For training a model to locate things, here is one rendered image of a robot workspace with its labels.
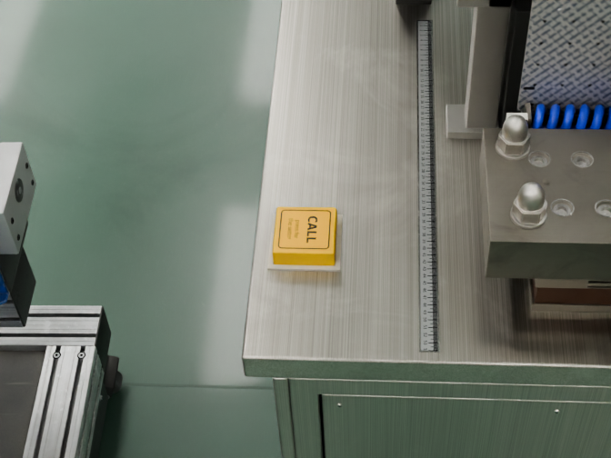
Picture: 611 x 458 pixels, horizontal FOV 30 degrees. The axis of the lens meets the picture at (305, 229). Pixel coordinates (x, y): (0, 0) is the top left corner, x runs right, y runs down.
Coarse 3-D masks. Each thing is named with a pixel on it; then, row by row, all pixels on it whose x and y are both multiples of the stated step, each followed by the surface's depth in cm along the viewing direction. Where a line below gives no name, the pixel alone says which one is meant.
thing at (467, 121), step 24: (456, 0) 124; (480, 0) 123; (504, 0) 123; (480, 24) 126; (504, 24) 126; (480, 48) 129; (504, 48) 129; (480, 72) 132; (480, 96) 135; (456, 120) 140; (480, 120) 138
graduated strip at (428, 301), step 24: (432, 24) 153; (432, 48) 150; (432, 72) 147; (432, 96) 144; (432, 120) 141; (432, 144) 139; (432, 168) 136; (432, 192) 134; (432, 216) 131; (432, 240) 129; (432, 264) 127; (432, 288) 125; (432, 312) 123; (432, 336) 120
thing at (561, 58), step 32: (544, 0) 113; (576, 0) 113; (608, 0) 113; (544, 32) 116; (576, 32) 116; (608, 32) 116; (544, 64) 120; (576, 64) 119; (608, 64) 119; (544, 96) 123; (576, 96) 123; (608, 96) 123
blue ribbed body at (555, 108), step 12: (540, 108) 122; (552, 108) 122; (588, 108) 122; (600, 108) 121; (540, 120) 122; (552, 120) 121; (564, 120) 122; (576, 120) 122; (588, 120) 122; (600, 120) 121
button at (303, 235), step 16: (288, 208) 130; (304, 208) 130; (320, 208) 130; (288, 224) 128; (304, 224) 128; (320, 224) 128; (336, 224) 130; (288, 240) 127; (304, 240) 127; (320, 240) 127; (288, 256) 126; (304, 256) 126; (320, 256) 126
